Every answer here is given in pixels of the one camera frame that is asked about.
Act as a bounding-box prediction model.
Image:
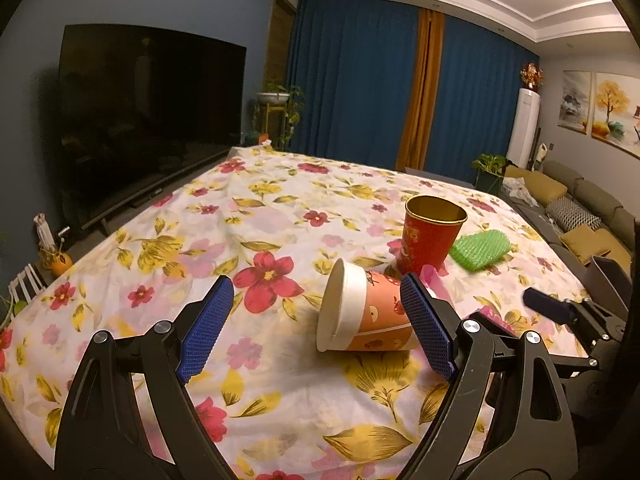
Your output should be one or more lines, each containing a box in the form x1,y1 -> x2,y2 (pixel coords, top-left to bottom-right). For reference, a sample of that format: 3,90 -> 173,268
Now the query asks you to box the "black television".
57,24 -> 248,235

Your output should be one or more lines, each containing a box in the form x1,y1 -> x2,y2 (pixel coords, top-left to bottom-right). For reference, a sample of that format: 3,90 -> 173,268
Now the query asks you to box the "plant on gold stand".
252,84 -> 307,152

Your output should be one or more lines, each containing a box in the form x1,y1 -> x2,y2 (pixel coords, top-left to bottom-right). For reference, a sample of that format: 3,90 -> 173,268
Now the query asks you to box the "green foam fruit net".
449,228 -> 512,274

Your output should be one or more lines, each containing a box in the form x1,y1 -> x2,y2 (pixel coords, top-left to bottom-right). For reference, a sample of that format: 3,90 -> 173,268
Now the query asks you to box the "green potted plant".
472,153 -> 508,194

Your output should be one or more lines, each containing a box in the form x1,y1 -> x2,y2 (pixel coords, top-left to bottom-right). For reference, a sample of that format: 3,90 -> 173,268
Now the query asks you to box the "black white patterned cushion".
547,197 -> 602,232

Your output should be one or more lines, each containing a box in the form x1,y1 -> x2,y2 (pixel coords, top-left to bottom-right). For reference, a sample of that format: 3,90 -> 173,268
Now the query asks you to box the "orange printed paper cup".
316,258 -> 421,354

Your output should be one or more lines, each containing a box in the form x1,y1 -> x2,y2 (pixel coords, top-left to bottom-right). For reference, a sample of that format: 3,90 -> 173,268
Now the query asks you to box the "grey landscape painting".
557,70 -> 594,134

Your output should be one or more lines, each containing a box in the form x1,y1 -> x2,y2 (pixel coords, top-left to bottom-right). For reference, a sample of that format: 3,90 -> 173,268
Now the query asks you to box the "white slatted rack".
8,263 -> 47,303

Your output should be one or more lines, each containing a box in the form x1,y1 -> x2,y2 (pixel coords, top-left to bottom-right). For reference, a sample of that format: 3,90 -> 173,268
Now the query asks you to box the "white cloth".
501,177 -> 539,207

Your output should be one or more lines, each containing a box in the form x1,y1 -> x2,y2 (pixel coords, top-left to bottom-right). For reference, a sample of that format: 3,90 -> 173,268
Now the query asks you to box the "floral tablecloth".
0,145 -> 592,480

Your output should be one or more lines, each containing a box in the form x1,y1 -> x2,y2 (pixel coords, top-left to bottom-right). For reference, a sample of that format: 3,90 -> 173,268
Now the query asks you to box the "white standing air conditioner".
505,88 -> 543,167

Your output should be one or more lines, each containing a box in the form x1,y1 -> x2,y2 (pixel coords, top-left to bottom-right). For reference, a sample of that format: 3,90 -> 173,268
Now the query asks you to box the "red gold flower decoration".
519,62 -> 544,92

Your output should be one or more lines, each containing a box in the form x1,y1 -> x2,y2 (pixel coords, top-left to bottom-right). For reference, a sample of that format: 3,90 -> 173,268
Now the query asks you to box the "brown wooden door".
264,0 -> 297,92

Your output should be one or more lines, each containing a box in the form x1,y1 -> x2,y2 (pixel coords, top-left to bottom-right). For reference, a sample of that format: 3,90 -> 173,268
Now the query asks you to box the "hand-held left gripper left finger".
54,275 -> 236,480

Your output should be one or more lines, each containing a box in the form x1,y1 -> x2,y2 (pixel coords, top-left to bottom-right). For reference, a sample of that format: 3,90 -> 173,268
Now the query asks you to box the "grey green sofa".
499,160 -> 640,283

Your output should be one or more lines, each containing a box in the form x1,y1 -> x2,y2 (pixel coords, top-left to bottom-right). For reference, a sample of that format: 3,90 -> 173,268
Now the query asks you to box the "orange curtain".
397,9 -> 446,174

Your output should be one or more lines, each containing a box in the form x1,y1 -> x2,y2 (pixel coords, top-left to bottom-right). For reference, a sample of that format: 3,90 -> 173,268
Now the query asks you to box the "blue curtain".
285,0 -> 419,167
425,15 -> 539,187

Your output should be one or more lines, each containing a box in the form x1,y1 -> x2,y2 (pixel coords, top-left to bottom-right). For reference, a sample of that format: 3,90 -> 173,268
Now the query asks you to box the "yellow tree painting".
591,72 -> 640,157

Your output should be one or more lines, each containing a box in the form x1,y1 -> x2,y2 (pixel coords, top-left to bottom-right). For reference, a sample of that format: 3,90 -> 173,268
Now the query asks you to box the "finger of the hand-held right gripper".
522,287 -> 627,357
547,355 -> 602,377

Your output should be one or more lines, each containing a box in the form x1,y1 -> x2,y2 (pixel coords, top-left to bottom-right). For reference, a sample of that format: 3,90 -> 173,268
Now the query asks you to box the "red paper cup gold rim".
397,194 -> 469,276

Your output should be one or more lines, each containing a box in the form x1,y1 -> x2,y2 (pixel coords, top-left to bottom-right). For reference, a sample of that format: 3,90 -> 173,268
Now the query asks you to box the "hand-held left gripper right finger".
400,272 -> 577,480

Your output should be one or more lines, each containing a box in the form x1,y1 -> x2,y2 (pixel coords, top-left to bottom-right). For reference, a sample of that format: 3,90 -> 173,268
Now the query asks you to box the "yellow cushion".
559,224 -> 627,266
505,167 -> 569,206

